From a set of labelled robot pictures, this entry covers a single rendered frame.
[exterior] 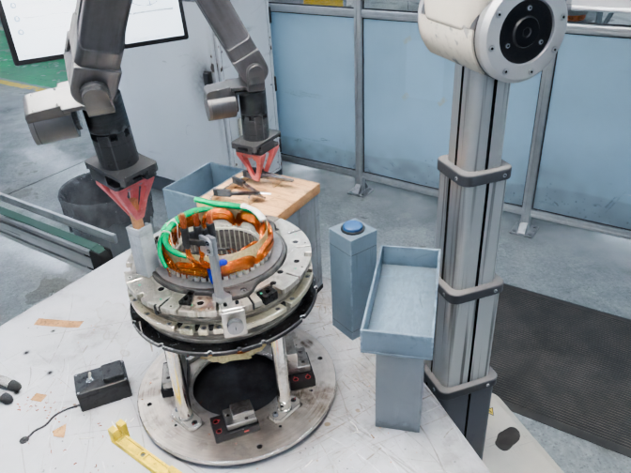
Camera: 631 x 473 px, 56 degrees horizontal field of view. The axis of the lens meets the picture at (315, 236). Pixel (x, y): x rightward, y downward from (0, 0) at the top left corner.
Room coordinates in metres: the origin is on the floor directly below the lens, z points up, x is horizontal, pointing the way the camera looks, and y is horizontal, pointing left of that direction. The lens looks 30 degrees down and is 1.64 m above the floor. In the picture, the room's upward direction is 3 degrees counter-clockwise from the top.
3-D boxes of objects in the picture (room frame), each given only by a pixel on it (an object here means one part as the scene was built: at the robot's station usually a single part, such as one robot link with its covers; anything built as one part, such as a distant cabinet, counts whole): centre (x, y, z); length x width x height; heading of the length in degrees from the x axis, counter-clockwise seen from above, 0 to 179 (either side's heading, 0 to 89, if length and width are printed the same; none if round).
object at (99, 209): (2.36, 0.90, 0.39); 0.39 x 0.39 x 0.35
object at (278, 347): (0.79, 0.07, 0.91); 0.02 x 0.02 x 0.21
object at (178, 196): (1.26, 0.25, 0.92); 0.17 x 0.11 x 0.28; 148
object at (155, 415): (0.88, 0.17, 0.80); 0.39 x 0.39 x 0.01
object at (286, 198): (1.18, 0.12, 1.05); 0.20 x 0.19 x 0.02; 58
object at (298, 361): (0.89, 0.05, 0.85); 0.06 x 0.04 x 0.05; 11
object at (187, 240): (0.75, 0.17, 1.21); 0.04 x 0.04 x 0.03; 55
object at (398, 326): (0.80, -0.14, 0.92); 0.25 x 0.11 x 0.28; 166
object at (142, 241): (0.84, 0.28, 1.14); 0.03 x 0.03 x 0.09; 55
